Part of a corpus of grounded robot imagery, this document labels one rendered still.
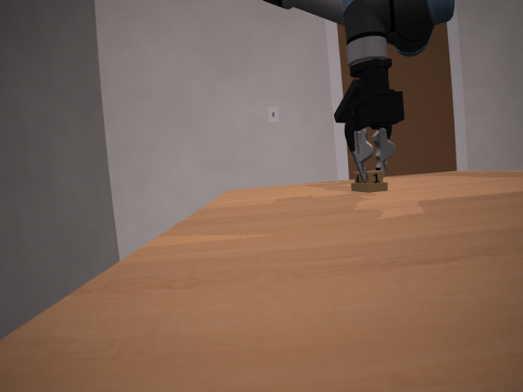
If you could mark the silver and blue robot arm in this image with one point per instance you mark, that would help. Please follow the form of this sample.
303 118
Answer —
366 18

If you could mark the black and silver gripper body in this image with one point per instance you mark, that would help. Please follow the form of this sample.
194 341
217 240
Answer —
384 107

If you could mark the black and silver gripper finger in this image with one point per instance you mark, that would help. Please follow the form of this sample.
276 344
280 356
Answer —
385 149
358 144

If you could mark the tan wooden tray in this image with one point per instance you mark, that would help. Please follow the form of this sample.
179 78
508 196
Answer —
369 188

